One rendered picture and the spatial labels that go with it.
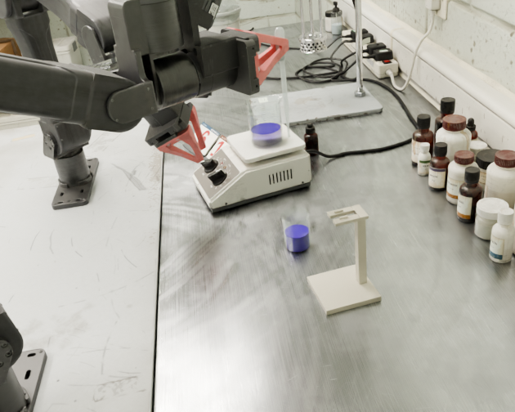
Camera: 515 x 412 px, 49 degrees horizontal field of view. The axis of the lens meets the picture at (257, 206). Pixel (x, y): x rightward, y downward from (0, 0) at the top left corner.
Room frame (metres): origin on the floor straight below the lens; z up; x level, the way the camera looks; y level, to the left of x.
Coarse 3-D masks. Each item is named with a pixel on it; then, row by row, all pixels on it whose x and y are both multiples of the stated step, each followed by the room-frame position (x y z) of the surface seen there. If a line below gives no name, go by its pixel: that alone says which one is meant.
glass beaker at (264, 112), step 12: (264, 96) 1.00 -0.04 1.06; (276, 96) 0.99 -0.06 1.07; (252, 108) 0.95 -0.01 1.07; (264, 108) 0.94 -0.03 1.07; (276, 108) 0.95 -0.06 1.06; (252, 120) 0.95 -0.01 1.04; (264, 120) 0.94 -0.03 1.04; (276, 120) 0.95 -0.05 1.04; (252, 132) 0.95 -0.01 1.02; (264, 132) 0.94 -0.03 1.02; (276, 132) 0.95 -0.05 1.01; (252, 144) 0.96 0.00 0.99; (264, 144) 0.94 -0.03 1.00; (276, 144) 0.94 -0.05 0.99
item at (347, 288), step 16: (352, 208) 0.64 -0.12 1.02; (336, 224) 0.61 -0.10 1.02; (336, 272) 0.66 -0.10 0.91; (352, 272) 0.65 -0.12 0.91; (320, 288) 0.63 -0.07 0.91; (336, 288) 0.63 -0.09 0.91; (352, 288) 0.62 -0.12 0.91; (368, 288) 0.62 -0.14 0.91; (320, 304) 0.60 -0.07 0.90; (336, 304) 0.59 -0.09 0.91; (352, 304) 0.59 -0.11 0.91
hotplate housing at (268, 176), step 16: (240, 160) 0.94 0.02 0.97; (272, 160) 0.93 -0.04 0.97; (288, 160) 0.93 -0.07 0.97; (304, 160) 0.93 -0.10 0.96; (192, 176) 1.00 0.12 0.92; (240, 176) 0.90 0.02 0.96; (256, 176) 0.90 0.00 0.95; (272, 176) 0.91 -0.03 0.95; (288, 176) 0.92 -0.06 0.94; (304, 176) 0.93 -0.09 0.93; (224, 192) 0.89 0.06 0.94; (240, 192) 0.90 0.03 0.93; (256, 192) 0.90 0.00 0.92; (272, 192) 0.92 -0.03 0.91; (224, 208) 0.89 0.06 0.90
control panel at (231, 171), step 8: (224, 152) 1.00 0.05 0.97; (224, 160) 0.97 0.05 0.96; (200, 168) 1.00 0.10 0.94; (216, 168) 0.96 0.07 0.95; (232, 168) 0.93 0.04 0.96; (200, 176) 0.97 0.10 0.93; (232, 176) 0.91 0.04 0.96; (200, 184) 0.95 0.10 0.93; (208, 184) 0.93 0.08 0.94; (224, 184) 0.90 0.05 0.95; (208, 192) 0.91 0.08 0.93; (216, 192) 0.89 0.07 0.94
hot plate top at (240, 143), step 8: (232, 136) 1.02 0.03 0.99; (240, 136) 1.01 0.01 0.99; (248, 136) 1.01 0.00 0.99; (296, 136) 0.98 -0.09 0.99; (232, 144) 0.98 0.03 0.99; (240, 144) 0.97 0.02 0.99; (248, 144) 0.97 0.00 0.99; (280, 144) 0.95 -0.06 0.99; (288, 144) 0.95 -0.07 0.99; (296, 144) 0.94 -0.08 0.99; (304, 144) 0.94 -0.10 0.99; (240, 152) 0.94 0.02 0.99; (248, 152) 0.94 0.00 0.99; (256, 152) 0.93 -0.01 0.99; (264, 152) 0.93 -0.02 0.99; (272, 152) 0.92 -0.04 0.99; (280, 152) 0.92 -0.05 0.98; (288, 152) 0.93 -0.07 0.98; (248, 160) 0.91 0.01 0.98; (256, 160) 0.91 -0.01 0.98
